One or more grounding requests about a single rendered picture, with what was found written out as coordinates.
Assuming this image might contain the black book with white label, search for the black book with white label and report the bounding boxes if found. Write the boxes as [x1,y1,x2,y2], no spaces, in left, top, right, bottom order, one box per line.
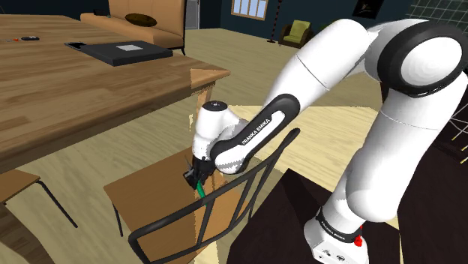
[78,40,174,68]

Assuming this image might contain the window with pale frame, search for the window with pale frame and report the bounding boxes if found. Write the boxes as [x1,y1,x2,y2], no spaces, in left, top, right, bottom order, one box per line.
[230,0,269,21]

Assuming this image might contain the green pen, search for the green pen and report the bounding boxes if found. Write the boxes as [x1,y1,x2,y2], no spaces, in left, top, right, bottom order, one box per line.
[196,180,208,208]

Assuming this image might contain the wooden chair black metal back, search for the wooden chair black metal back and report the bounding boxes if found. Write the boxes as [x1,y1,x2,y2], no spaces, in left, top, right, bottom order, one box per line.
[103,127,302,264]

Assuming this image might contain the tan sofa with dark cushion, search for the tan sofa with dark cushion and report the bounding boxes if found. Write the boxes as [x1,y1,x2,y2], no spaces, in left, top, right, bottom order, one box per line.
[79,0,188,56]

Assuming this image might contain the black floor lamp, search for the black floor lamp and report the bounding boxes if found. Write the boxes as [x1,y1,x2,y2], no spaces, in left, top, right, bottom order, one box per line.
[266,0,285,44]

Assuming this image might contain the wooden stool black legs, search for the wooden stool black legs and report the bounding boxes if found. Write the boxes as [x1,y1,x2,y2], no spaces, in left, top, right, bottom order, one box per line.
[0,169,79,230]

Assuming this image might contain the wooden table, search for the wooden table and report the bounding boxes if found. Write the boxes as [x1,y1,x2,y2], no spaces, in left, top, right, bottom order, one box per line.
[0,14,232,175]

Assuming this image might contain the green armchair dark frame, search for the green armchair dark frame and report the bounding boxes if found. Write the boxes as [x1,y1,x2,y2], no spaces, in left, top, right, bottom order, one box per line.
[277,19,314,50]

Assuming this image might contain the dark robot stand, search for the dark robot stand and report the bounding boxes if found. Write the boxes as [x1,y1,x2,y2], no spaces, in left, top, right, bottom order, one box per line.
[226,125,468,264]

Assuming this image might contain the dark wall picture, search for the dark wall picture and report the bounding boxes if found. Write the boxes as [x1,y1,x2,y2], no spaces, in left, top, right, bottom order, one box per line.
[351,0,386,20]

